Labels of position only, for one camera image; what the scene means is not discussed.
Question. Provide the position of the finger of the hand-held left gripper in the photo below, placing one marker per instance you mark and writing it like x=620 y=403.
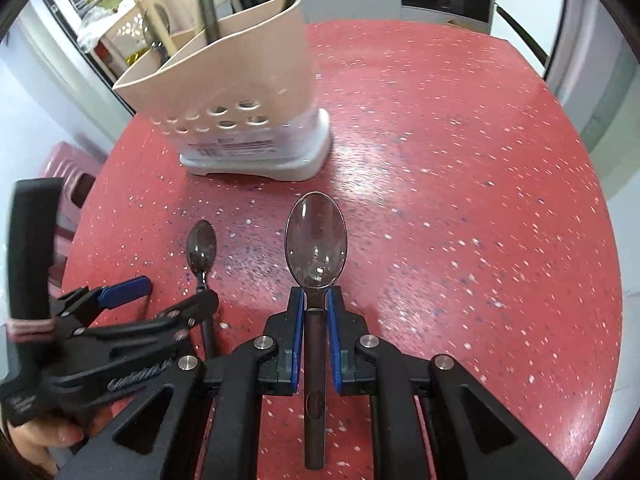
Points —
x=190 y=312
x=125 y=292

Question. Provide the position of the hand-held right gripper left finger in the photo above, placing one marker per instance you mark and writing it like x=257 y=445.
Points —
x=299 y=340

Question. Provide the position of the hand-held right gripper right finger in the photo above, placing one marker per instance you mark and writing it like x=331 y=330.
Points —
x=334 y=340

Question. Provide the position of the small metal spoon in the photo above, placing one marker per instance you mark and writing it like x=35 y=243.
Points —
x=156 y=35
x=201 y=247

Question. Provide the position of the large metal spoon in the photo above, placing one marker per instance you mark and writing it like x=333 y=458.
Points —
x=315 y=240

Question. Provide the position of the beige perforated utensil holder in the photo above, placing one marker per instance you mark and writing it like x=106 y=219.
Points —
x=240 y=70

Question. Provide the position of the light wooden stick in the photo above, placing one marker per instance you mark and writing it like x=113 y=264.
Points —
x=150 y=7

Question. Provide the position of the person's left hand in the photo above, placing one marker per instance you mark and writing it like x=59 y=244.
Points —
x=40 y=435

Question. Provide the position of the pink chair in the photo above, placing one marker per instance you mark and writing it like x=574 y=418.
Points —
x=70 y=165

